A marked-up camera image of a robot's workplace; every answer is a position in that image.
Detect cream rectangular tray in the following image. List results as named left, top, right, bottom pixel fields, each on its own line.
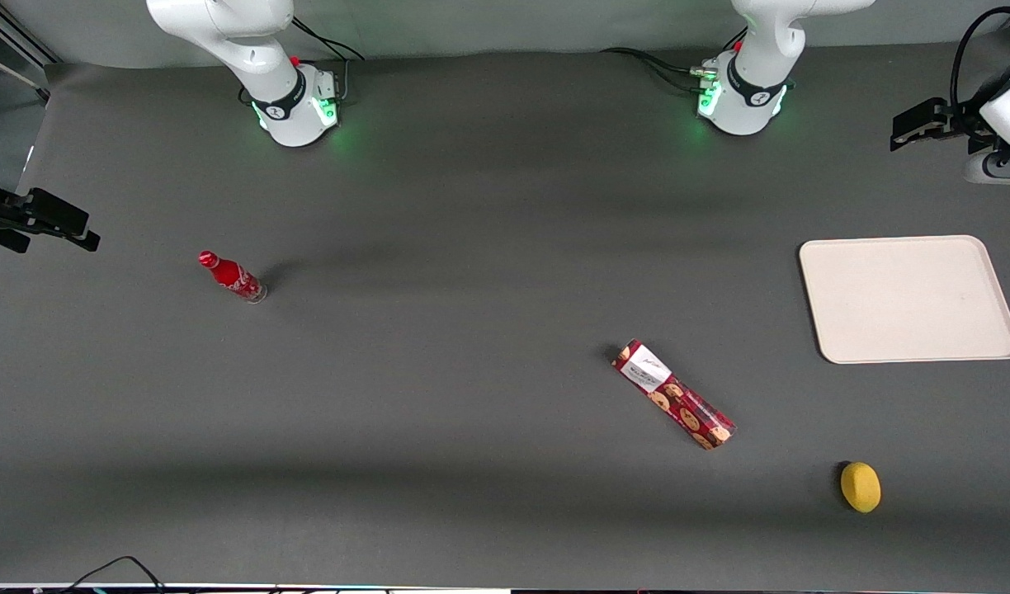
left=798, top=234, right=1010, bottom=365

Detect red cookie box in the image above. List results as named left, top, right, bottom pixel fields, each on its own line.
left=611, top=338, right=737, bottom=451

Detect red cola bottle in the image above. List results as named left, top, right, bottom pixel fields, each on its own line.
left=197, top=250, right=268, bottom=304

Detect yellow lemon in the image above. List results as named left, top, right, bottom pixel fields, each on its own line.
left=839, top=461, right=882, bottom=515

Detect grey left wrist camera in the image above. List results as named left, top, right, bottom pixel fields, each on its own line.
left=964, top=148, right=1010, bottom=185

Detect black looped wrist cable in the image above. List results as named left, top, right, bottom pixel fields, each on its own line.
left=949, top=6, right=1010, bottom=112

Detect aluminium frame rail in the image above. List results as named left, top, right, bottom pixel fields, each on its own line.
left=0, top=0, right=62, bottom=103

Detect black left arm base cables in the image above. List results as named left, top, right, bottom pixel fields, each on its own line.
left=600, top=26, right=749, bottom=93

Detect black arm base cables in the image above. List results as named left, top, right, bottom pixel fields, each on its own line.
left=600, top=26, right=749, bottom=93
left=239, top=15, right=366, bottom=106

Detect black right arm base cables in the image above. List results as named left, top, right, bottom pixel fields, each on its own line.
left=239, top=15, right=366, bottom=106

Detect thin black table-edge cable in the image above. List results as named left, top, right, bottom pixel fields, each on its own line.
left=55, top=555, right=169, bottom=594

